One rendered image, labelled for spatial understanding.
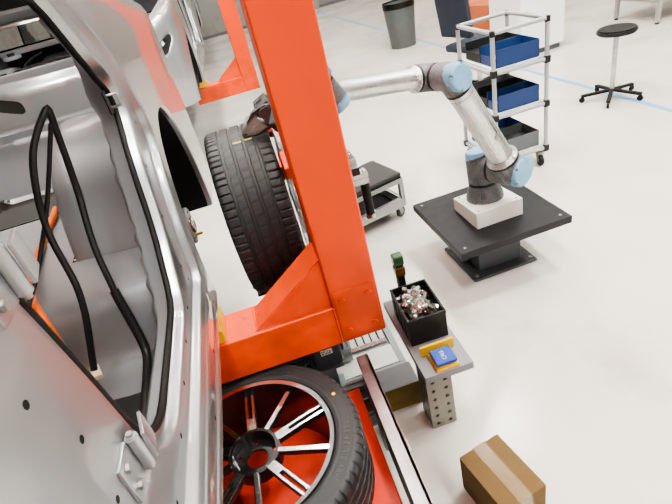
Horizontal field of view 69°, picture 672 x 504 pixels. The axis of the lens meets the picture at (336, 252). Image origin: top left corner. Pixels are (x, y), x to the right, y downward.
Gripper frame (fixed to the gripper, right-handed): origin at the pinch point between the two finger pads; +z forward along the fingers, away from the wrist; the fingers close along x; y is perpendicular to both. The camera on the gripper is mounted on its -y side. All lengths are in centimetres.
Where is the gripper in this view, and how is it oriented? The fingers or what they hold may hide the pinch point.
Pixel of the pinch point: (245, 134)
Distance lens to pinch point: 178.4
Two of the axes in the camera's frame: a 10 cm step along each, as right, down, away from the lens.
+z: -7.7, 5.8, 2.8
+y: -2.9, -7.0, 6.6
